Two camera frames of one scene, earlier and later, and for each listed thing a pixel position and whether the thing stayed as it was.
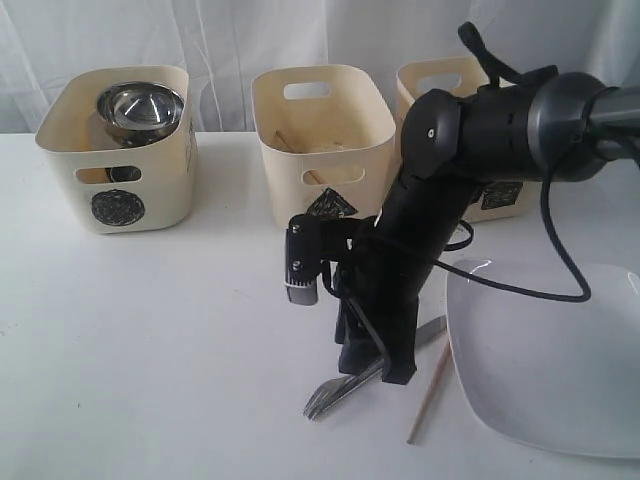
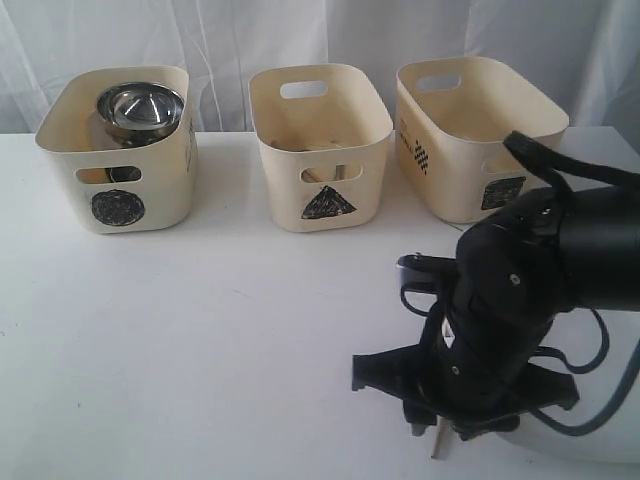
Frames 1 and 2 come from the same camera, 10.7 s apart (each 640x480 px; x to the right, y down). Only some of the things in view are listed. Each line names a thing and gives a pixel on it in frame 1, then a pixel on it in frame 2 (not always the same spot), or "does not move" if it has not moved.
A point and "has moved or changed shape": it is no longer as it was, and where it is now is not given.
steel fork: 334,390 to 340,172
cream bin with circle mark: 116,188 does not move
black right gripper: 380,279 to 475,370
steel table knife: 426,330 has moved or changed shape
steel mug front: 122,174 does not move
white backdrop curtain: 222,44 does not move
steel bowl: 139,113 does not move
